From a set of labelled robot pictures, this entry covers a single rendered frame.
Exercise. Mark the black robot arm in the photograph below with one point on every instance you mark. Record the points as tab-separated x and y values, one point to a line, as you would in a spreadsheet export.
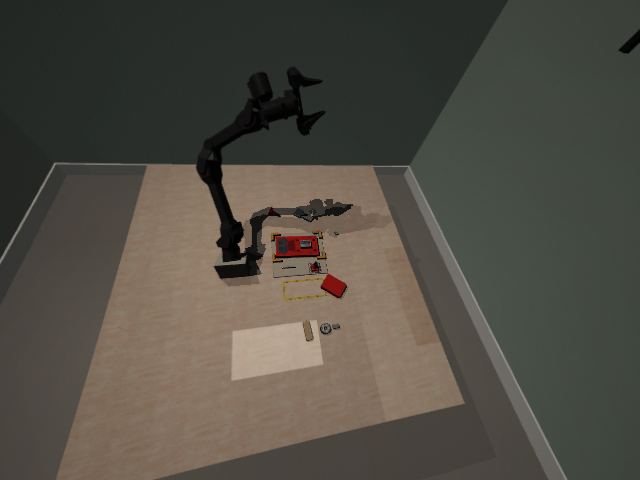
210	171

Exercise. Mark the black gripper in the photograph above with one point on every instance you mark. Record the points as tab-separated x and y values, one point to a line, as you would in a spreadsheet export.
289	105

